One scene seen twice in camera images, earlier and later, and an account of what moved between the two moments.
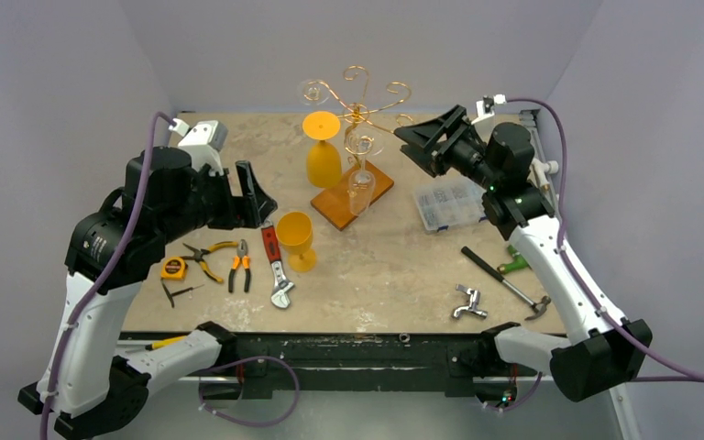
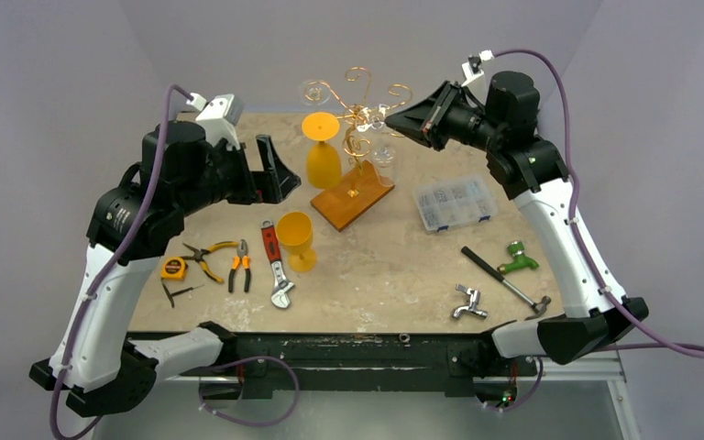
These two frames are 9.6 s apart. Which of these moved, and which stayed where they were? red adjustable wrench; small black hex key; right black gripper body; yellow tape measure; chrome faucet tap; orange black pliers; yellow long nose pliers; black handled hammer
Moved: right black gripper body
Stayed: small black hex key; yellow tape measure; chrome faucet tap; orange black pliers; red adjustable wrench; black handled hammer; yellow long nose pliers
